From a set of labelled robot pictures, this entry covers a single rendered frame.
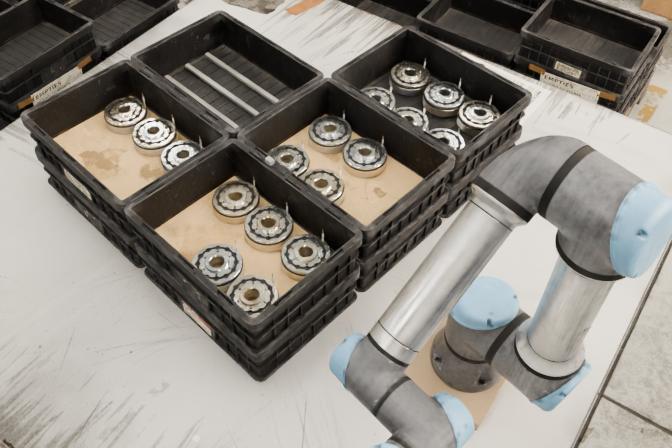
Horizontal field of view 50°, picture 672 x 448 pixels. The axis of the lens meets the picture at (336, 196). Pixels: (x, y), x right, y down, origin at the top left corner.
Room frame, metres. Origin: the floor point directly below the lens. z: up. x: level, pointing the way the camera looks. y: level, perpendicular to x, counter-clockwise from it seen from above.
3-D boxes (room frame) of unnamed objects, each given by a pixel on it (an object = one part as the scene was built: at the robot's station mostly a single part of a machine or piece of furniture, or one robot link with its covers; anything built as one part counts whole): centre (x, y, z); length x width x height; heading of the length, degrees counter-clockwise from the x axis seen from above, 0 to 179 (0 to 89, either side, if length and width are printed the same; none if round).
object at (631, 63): (2.08, -0.86, 0.37); 0.40 x 0.30 x 0.45; 57
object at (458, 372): (0.73, -0.28, 0.78); 0.15 x 0.15 x 0.10
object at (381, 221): (1.13, -0.02, 0.92); 0.40 x 0.30 x 0.02; 47
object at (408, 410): (0.43, -0.13, 1.07); 0.11 x 0.11 x 0.08; 44
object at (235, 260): (0.86, 0.24, 0.86); 0.10 x 0.10 x 0.01
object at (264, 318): (0.91, 0.19, 0.92); 0.40 x 0.30 x 0.02; 47
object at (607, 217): (0.63, -0.37, 1.10); 0.15 x 0.12 x 0.55; 44
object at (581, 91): (1.94, -0.79, 0.41); 0.31 x 0.02 x 0.16; 57
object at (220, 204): (1.03, 0.22, 0.86); 0.10 x 0.10 x 0.01
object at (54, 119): (1.18, 0.48, 0.87); 0.40 x 0.30 x 0.11; 47
